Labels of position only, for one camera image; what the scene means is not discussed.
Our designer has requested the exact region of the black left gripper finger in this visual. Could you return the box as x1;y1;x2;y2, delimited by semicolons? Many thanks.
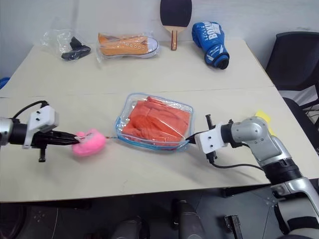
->
51;138;81;147
51;131;77;140

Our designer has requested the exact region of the pink plush zipper charm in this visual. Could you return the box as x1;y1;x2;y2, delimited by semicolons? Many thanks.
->
72;128;117;157

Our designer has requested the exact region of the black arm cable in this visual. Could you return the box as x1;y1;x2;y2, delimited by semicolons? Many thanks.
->
210;159;265;173
11;100;49;119

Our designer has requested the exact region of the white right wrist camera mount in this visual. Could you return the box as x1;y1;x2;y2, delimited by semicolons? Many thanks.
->
194;122;229;155

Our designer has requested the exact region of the black office chair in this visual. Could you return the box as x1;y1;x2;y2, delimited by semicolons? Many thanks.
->
265;31;319;156

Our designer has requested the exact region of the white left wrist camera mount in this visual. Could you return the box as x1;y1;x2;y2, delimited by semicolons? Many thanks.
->
22;106;60;150

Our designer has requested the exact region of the dark rounded shape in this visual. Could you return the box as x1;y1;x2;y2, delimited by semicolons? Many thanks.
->
171;199;203;239
112;216;151;239

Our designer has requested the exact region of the yellow sticky note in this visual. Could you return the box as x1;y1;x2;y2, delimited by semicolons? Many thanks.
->
256;109;277;137

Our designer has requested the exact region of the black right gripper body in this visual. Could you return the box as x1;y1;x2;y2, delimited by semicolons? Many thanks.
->
190;114;219;164

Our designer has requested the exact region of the orange canvas sneaker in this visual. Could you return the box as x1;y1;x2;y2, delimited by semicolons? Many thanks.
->
97;32;160;59

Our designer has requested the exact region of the clear plastic pouch blue trim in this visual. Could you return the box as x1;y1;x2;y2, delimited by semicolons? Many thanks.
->
115;92;195;153

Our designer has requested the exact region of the black table frame bar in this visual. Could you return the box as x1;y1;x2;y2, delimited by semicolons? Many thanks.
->
221;183;274;199
0;198;92;212

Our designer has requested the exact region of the clear plastic sneaker bag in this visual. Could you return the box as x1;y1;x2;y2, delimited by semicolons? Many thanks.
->
95;30;161;63

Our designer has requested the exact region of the black table tennis paddle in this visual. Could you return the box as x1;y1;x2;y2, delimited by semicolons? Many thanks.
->
159;0;193;51

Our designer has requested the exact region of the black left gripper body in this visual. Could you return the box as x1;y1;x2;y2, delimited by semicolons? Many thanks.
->
30;131;55;163

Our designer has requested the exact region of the blue boxing glove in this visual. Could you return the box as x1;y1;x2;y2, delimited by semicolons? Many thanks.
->
191;21;230;71

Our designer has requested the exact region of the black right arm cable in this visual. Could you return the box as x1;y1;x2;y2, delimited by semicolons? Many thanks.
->
210;159;265;173

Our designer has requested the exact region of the black metal bracket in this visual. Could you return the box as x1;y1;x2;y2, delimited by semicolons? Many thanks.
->
224;215;244;239

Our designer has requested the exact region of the crumpled clear plastic bag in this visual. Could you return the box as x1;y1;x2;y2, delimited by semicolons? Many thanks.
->
39;16;92;61

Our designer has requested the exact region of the black folded item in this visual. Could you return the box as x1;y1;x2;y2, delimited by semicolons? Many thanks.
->
61;36;92;61

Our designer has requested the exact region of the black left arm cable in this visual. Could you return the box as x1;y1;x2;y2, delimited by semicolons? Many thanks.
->
11;100;49;119

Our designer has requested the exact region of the orange cloth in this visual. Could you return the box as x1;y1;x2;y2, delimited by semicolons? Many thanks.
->
122;96;193;148

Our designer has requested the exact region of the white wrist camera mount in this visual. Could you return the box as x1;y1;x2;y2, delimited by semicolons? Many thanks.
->
194;122;229;155
22;106;60;150

